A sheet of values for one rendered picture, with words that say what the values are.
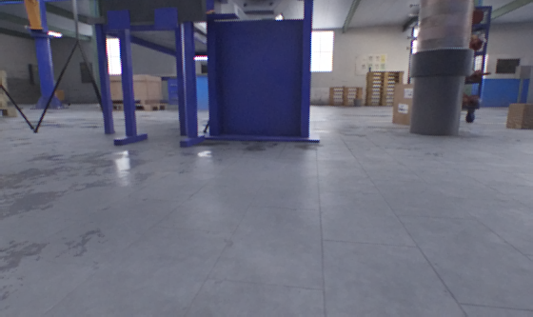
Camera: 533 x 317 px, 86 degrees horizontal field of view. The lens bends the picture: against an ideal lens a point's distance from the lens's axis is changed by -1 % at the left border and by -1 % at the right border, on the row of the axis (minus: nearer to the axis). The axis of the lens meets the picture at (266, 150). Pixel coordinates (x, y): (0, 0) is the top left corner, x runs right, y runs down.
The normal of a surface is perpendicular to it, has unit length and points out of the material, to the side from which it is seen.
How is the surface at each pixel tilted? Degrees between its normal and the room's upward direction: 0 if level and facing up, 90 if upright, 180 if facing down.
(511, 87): 90
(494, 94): 90
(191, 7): 90
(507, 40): 90
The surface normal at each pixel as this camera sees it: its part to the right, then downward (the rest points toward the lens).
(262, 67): -0.13, 0.18
